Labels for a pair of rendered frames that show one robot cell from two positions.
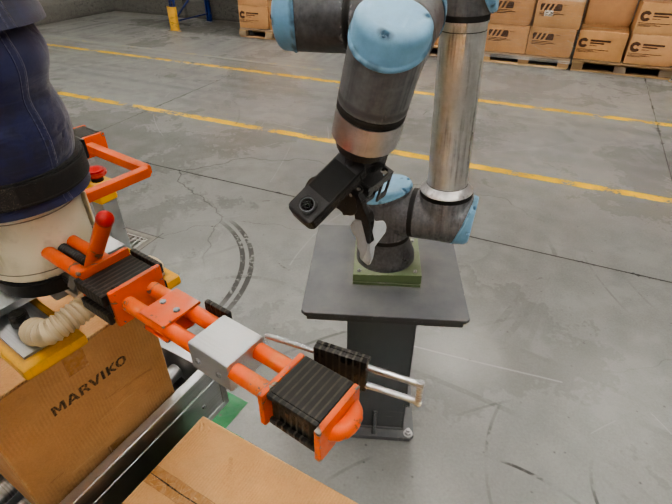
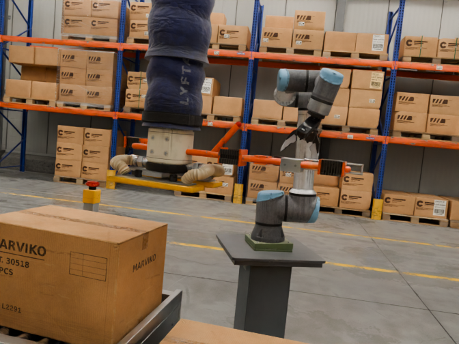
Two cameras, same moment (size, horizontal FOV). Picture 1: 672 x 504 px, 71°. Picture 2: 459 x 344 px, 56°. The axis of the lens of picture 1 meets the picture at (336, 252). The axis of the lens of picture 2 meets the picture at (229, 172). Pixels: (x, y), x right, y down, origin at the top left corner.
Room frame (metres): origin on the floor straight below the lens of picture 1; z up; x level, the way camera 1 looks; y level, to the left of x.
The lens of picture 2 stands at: (-0.95, 0.76, 1.35)
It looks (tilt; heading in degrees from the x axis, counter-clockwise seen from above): 5 degrees down; 343
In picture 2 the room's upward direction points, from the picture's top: 5 degrees clockwise
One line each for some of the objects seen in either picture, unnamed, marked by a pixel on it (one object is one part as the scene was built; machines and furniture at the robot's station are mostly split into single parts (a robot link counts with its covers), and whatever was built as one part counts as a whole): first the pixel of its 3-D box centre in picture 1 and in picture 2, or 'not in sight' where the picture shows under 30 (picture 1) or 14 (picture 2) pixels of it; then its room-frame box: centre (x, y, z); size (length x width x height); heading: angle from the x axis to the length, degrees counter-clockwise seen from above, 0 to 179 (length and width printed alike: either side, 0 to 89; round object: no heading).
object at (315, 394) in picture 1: (309, 404); (332, 167); (0.33, 0.03, 1.27); 0.08 x 0.07 x 0.05; 55
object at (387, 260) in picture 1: (385, 243); (268, 230); (1.28, -0.16, 0.84); 0.19 x 0.19 x 0.10
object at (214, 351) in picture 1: (227, 351); (291, 164); (0.41, 0.14, 1.27); 0.07 x 0.07 x 0.04; 55
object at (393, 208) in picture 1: (389, 207); (271, 205); (1.28, -0.17, 0.98); 0.17 x 0.15 x 0.18; 70
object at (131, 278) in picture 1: (123, 284); (232, 156); (0.54, 0.31, 1.27); 0.10 x 0.08 x 0.06; 145
